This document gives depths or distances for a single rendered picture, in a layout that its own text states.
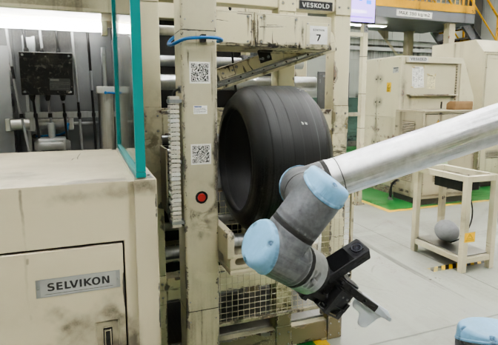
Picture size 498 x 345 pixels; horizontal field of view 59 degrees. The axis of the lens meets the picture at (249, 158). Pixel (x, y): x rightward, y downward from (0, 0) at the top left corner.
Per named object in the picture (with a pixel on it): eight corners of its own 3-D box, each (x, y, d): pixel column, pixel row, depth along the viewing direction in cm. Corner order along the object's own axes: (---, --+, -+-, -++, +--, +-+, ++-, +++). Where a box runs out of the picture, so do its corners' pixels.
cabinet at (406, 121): (419, 206, 572) (425, 110, 554) (390, 197, 626) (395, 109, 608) (472, 200, 604) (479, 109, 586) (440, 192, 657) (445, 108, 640)
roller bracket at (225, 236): (227, 260, 155) (227, 233, 153) (199, 229, 191) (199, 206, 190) (236, 259, 156) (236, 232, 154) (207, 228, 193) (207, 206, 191)
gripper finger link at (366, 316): (376, 337, 93) (342, 309, 93) (393, 315, 92) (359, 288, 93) (379, 343, 89) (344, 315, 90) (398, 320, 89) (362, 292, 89)
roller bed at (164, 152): (167, 214, 196) (164, 148, 192) (161, 206, 210) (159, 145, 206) (209, 210, 203) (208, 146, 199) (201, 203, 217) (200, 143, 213)
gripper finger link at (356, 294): (370, 307, 93) (337, 282, 93) (375, 300, 93) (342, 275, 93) (375, 315, 88) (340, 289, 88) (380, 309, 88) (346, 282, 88)
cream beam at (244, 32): (202, 44, 178) (201, 7, 176) (189, 50, 202) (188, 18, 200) (332, 50, 199) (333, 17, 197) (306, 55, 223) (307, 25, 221)
